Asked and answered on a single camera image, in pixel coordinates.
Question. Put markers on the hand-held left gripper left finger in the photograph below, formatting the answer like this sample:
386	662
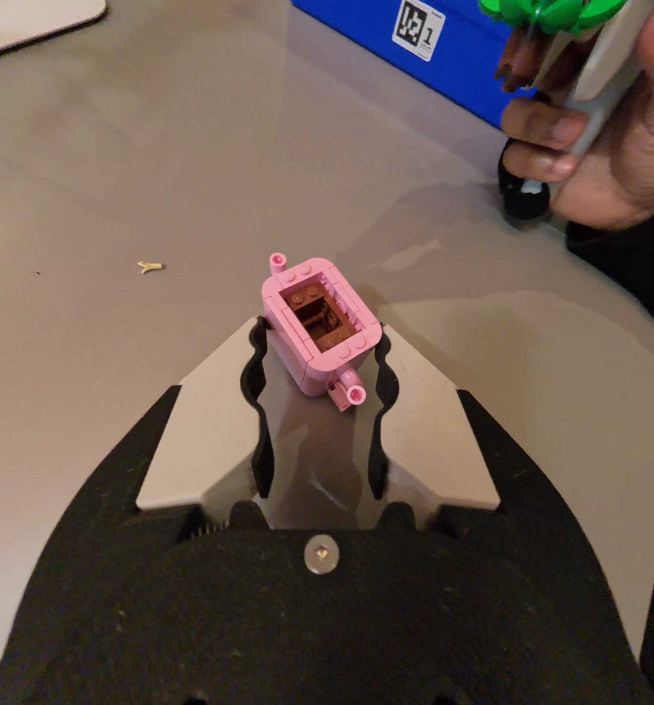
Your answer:
206	435

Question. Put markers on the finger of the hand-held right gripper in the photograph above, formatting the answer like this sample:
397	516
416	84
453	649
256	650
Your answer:
567	55
608	82

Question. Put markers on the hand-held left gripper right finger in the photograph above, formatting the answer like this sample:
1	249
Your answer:
437	440

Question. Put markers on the green toy brick plant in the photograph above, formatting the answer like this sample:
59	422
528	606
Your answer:
553	14

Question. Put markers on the pink toy brick pot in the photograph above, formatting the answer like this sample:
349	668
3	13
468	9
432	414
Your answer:
305	363

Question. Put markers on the person's right forearm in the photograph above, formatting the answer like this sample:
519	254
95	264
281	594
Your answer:
635	270

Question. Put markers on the person's right hand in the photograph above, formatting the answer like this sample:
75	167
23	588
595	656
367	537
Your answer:
635	154

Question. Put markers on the small tan branch piece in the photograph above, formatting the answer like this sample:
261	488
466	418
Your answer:
150	267

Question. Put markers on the blue plastic bin white label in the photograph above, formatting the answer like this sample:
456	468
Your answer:
360	33

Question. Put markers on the white book stand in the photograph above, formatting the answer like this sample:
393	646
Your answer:
29	22

